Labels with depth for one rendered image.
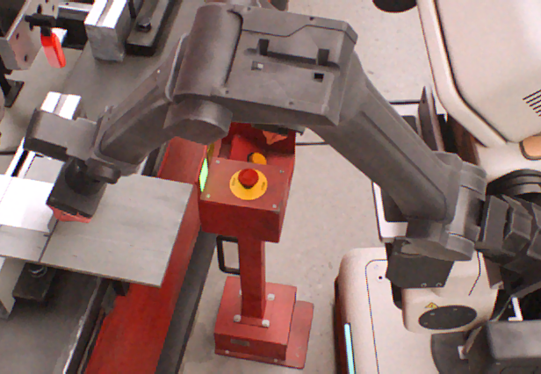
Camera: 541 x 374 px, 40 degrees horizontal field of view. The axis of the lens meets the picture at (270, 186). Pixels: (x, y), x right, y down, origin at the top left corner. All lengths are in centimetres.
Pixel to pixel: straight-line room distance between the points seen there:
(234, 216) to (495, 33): 72
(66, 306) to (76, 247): 14
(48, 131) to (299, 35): 49
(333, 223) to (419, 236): 150
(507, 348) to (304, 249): 102
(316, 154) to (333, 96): 191
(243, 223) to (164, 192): 32
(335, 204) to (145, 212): 127
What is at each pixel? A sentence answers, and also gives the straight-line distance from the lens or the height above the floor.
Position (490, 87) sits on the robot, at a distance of 88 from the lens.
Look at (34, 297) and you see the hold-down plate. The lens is 123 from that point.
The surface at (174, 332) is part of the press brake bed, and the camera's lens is 210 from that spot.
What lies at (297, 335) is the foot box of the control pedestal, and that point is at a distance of 212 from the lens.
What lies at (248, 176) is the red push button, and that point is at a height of 81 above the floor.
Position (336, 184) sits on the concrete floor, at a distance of 239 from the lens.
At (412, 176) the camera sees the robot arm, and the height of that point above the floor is 139.
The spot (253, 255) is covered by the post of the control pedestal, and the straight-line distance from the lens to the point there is 171.
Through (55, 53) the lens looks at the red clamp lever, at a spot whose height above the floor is 119.
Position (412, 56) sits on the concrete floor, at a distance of 278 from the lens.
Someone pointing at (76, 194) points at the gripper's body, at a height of 109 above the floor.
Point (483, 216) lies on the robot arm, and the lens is 86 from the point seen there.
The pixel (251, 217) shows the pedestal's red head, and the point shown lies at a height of 75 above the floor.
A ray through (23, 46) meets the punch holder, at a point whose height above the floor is 122.
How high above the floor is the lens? 196
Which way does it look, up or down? 56 degrees down
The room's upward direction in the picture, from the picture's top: straight up
